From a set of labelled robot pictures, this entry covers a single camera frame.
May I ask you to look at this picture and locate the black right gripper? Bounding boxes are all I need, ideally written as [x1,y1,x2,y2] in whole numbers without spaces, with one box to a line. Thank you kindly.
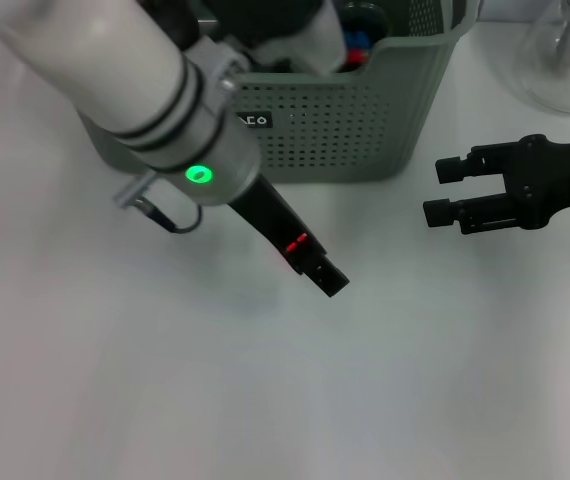
[422,132,570,236]

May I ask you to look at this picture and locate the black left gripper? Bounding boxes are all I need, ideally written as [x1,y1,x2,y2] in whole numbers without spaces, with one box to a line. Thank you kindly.
[227,172,351,300]

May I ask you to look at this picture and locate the red wedge brick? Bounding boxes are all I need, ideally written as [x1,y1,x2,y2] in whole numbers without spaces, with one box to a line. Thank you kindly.
[284,232,309,254]

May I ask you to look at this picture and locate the blue square plate brick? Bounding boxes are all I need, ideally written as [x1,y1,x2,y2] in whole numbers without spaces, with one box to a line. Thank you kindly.
[343,30,371,50]

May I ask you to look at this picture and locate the grey-green plastic storage bin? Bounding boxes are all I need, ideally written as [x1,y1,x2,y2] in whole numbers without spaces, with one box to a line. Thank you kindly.
[77,0,481,185]

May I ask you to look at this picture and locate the left arm cable with plug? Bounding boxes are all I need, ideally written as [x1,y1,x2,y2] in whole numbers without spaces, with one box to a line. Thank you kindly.
[112,173,205,235]

